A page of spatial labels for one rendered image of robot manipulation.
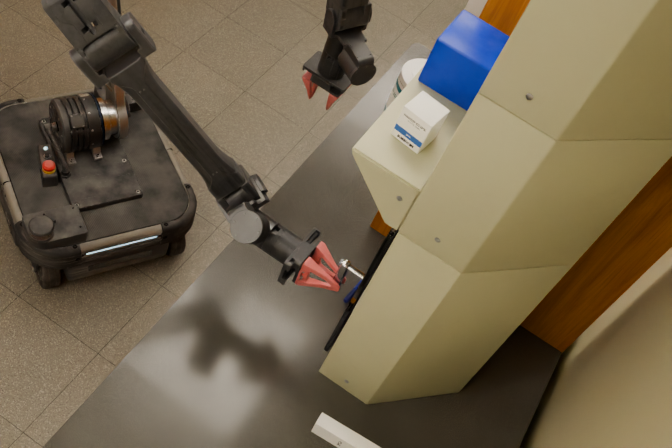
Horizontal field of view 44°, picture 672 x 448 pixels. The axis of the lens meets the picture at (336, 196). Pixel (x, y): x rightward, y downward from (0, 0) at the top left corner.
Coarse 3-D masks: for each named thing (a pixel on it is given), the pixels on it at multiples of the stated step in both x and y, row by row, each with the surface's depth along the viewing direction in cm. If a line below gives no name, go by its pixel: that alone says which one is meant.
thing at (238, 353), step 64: (320, 192) 186; (256, 256) 171; (192, 320) 158; (256, 320) 162; (320, 320) 166; (128, 384) 148; (192, 384) 151; (256, 384) 154; (320, 384) 158; (512, 384) 169
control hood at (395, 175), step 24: (408, 96) 127; (432, 96) 129; (384, 120) 123; (456, 120) 127; (360, 144) 118; (384, 144) 120; (432, 144) 122; (360, 168) 119; (384, 168) 117; (408, 168) 118; (432, 168) 119; (384, 192) 120; (408, 192) 117; (384, 216) 123
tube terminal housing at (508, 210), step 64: (512, 128) 101; (448, 192) 113; (512, 192) 108; (576, 192) 111; (384, 256) 128; (448, 256) 121; (512, 256) 121; (576, 256) 127; (384, 320) 138; (448, 320) 135; (512, 320) 141; (384, 384) 151; (448, 384) 159
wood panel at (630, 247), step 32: (512, 0) 133; (640, 192) 143; (384, 224) 181; (640, 224) 147; (608, 256) 155; (640, 256) 151; (576, 288) 164; (608, 288) 160; (544, 320) 174; (576, 320) 169
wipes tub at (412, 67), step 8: (408, 64) 198; (416, 64) 198; (424, 64) 199; (400, 72) 197; (408, 72) 196; (416, 72) 196; (400, 80) 196; (408, 80) 194; (400, 88) 196; (392, 96) 200
